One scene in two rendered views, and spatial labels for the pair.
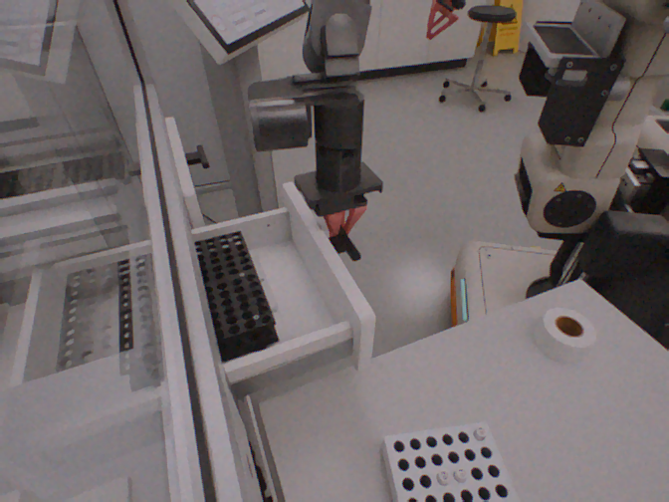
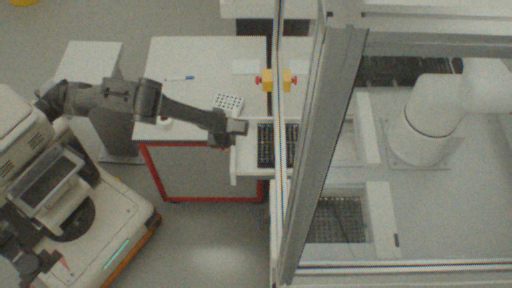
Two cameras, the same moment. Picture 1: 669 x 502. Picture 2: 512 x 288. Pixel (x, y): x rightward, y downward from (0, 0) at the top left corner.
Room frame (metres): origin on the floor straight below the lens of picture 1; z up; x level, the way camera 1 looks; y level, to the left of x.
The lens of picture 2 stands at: (1.13, 0.43, 2.27)
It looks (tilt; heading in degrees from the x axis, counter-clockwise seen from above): 58 degrees down; 202
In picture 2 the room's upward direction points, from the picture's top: 1 degrees clockwise
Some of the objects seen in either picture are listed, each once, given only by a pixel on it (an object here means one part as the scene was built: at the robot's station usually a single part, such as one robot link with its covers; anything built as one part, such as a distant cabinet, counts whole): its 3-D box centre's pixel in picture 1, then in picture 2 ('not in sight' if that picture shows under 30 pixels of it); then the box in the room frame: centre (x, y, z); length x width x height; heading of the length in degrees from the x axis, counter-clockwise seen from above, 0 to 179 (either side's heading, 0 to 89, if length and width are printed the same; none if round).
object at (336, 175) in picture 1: (337, 166); (221, 134); (0.42, 0.00, 1.01); 0.10 x 0.07 x 0.07; 113
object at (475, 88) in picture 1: (478, 57); not in sight; (3.22, -1.10, 0.31); 0.59 x 0.56 x 0.62; 19
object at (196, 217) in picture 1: (185, 176); (273, 222); (0.61, 0.28, 0.87); 0.29 x 0.02 x 0.11; 23
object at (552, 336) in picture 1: (563, 334); (165, 120); (0.33, -0.33, 0.78); 0.07 x 0.07 x 0.04
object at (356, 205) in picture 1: (334, 213); not in sight; (0.42, 0.00, 0.93); 0.07 x 0.07 x 0.09; 23
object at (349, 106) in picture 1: (334, 119); not in sight; (0.42, 0.00, 1.07); 0.07 x 0.06 x 0.07; 103
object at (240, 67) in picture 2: not in sight; (246, 67); (-0.10, -0.14, 0.77); 0.13 x 0.09 x 0.02; 114
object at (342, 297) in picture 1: (321, 265); (234, 146); (0.38, 0.02, 0.87); 0.29 x 0.02 x 0.11; 23
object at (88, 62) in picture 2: not in sight; (109, 107); (0.16, -0.88, 0.38); 0.30 x 0.30 x 0.76; 19
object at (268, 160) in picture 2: (173, 313); (285, 146); (0.30, 0.21, 0.87); 0.22 x 0.18 x 0.06; 113
